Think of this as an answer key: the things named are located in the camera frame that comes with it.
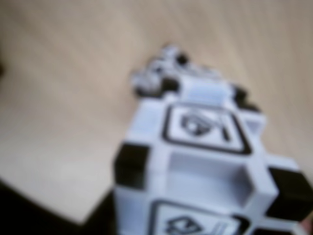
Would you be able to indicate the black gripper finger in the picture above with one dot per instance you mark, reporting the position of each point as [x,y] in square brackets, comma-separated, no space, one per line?
[105,218]

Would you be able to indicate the white cube layered hexagon symbol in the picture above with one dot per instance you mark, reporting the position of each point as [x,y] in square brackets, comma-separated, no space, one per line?
[207,176]

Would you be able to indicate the white cube angular letters symbol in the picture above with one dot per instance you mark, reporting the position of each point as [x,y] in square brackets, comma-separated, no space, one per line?
[151,78]

